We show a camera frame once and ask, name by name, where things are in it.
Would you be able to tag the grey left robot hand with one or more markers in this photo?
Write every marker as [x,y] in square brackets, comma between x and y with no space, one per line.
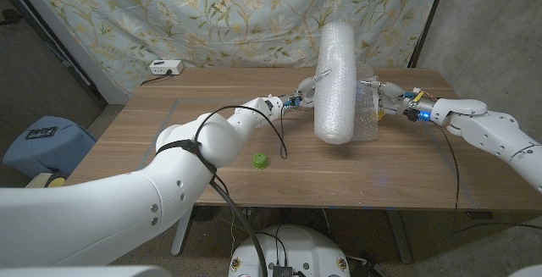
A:
[305,92]

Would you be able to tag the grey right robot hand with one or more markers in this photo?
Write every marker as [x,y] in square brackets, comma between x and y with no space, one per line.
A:
[398,99]

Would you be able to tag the clear bubble wrap roll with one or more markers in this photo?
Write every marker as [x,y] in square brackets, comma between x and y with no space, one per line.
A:
[334,99]

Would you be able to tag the white domed robot base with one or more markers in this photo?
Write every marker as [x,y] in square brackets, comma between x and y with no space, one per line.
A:
[296,247]

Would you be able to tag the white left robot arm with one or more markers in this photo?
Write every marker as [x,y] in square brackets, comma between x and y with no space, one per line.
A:
[84,222]

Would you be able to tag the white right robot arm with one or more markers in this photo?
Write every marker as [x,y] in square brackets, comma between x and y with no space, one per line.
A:
[487,133]

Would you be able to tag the green bottle cap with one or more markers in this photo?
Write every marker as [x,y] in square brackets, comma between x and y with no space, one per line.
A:
[260,161]

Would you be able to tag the black backdrop stand pole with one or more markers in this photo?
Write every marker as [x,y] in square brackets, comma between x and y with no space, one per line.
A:
[427,20]

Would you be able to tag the floral printed backdrop cloth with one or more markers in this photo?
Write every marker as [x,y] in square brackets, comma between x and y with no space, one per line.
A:
[211,14]

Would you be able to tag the grey table leg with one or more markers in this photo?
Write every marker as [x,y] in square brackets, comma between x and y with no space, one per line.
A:
[400,239]

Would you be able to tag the white power strip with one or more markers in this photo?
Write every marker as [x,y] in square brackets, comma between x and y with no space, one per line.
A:
[166,67]

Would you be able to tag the black power brick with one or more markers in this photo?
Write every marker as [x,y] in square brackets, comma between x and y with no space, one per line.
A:
[366,268]

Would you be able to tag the grey hub box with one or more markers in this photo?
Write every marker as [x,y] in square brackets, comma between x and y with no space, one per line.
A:
[282,271]

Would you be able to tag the white table leg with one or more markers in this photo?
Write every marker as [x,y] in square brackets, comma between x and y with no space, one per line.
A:
[182,234]

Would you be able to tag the white and yellow pad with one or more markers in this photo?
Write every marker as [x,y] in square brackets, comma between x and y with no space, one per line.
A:
[44,180]

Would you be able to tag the white robot torso edge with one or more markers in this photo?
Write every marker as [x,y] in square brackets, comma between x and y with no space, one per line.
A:
[84,272]

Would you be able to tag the grey corner post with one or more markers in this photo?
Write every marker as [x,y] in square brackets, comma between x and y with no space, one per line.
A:
[70,44]

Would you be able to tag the black wall fixture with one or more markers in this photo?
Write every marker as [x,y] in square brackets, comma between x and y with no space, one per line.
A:
[9,16]

